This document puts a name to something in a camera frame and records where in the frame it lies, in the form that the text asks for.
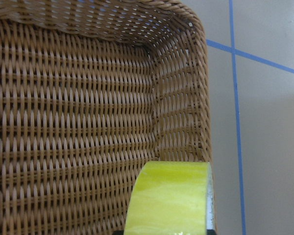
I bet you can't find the brown wicker basket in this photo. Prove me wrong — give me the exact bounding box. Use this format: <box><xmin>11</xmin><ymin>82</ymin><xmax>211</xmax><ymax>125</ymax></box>
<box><xmin>0</xmin><ymin>0</ymin><xmax>212</xmax><ymax>235</ymax></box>

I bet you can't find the yellow-green tape roll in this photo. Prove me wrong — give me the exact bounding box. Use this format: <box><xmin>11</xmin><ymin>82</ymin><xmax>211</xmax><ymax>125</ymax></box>
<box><xmin>124</xmin><ymin>161</ymin><xmax>216</xmax><ymax>235</ymax></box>

